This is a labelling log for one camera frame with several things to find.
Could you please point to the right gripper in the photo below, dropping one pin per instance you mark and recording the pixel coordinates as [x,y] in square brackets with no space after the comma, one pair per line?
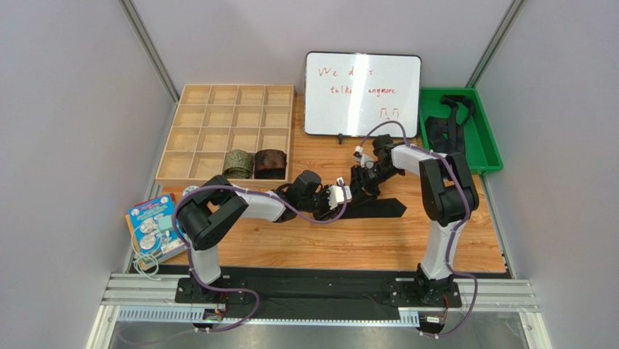
[364,180]

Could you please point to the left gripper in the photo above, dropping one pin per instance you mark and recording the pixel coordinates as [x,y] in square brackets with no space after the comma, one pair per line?
[327,211]

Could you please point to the black tie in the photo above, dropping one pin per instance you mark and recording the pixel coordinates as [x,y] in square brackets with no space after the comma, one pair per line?
[375,208]

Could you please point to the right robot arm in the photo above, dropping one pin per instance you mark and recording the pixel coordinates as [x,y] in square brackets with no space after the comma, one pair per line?
[448,195]

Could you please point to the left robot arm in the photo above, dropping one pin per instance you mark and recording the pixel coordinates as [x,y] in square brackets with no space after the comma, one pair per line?
[205,215]

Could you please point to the brown red rolled tie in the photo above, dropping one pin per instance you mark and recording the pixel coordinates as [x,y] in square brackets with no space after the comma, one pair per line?
[270,164]

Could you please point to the white whiteboard with red writing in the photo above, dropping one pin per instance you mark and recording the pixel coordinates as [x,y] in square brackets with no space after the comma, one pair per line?
[351,93]

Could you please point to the green patterned rolled tie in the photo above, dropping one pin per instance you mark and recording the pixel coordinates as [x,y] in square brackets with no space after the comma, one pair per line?
[238,164]

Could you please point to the dark striped tie in bin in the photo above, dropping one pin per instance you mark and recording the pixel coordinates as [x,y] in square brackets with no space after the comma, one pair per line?
[447,135]

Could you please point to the wooden compartment organizer box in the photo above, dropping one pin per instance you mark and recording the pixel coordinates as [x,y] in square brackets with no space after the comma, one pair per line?
[212,119]

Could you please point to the green plastic bin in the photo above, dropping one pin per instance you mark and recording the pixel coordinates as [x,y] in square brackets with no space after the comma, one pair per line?
[482,152]

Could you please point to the blue children's book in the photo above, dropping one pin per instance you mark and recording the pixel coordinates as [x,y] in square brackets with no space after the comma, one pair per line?
[154,227]

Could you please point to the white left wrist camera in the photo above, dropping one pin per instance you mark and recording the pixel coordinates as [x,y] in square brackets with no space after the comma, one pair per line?
[339,193]

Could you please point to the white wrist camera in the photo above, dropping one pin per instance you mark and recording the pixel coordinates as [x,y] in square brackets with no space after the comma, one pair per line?
[339,193]
[364,160]

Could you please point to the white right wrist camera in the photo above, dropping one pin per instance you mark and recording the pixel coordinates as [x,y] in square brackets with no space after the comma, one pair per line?
[364,160]

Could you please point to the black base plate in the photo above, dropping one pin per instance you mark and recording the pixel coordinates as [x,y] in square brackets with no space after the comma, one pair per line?
[315,294]

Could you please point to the aluminium frame rail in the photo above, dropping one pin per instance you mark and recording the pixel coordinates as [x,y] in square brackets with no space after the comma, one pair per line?
[136,312]

